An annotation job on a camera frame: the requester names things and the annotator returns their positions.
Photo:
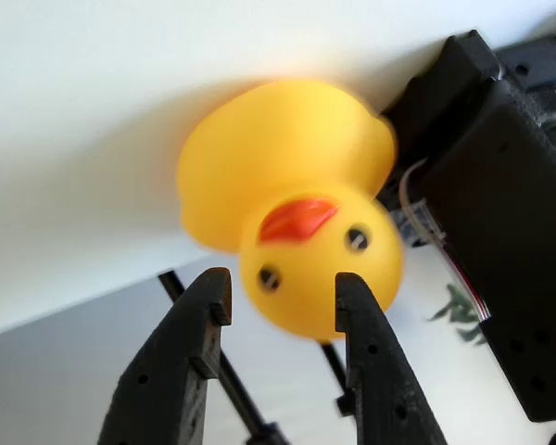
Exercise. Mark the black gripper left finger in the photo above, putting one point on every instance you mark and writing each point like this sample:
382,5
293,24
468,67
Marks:
167,371

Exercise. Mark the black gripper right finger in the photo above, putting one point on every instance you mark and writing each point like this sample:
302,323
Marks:
384,385

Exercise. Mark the yellow rubber duck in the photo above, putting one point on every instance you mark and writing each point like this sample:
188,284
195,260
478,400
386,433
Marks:
282,153

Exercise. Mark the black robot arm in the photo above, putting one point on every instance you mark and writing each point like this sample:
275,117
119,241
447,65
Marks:
491,208

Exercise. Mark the thin black rod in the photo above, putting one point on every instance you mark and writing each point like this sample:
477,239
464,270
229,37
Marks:
333,366
236,385

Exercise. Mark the green plant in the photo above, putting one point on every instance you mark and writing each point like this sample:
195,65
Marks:
458,315

